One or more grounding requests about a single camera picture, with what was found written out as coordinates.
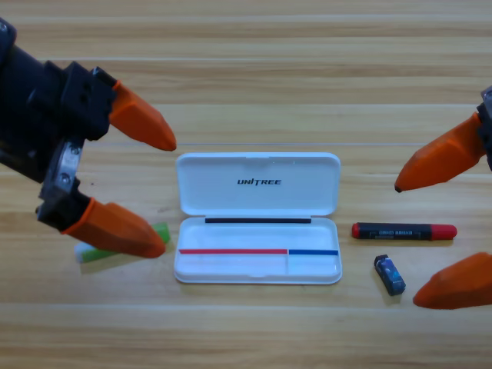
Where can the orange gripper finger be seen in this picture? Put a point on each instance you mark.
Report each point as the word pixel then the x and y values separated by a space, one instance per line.
pixel 119 228
pixel 457 284

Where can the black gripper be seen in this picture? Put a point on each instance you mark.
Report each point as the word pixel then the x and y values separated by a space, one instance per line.
pixel 486 127
pixel 30 100

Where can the green highlighter pen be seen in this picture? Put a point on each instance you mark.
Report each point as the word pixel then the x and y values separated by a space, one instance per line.
pixel 161 232

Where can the blue and black eraser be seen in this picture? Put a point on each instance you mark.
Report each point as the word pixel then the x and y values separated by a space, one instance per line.
pixel 390 274

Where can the red and black marker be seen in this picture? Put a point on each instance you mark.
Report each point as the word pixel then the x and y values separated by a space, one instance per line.
pixel 399 231

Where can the white Unitree pencil case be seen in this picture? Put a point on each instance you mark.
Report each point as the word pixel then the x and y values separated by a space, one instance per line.
pixel 257 215

